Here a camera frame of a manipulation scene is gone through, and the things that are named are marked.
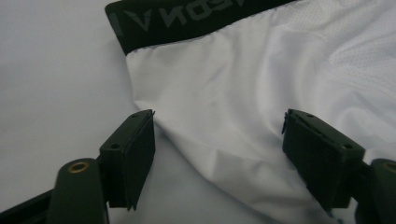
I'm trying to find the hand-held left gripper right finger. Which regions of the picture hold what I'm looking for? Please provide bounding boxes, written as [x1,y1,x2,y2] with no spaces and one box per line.
[281,108,366,213]

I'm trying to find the white shorts with black waistband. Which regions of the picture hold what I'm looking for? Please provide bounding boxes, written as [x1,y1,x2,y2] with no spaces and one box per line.
[105,0,396,224]

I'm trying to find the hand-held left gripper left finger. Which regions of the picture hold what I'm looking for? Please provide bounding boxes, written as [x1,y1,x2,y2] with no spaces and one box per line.
[99,108,156,212]

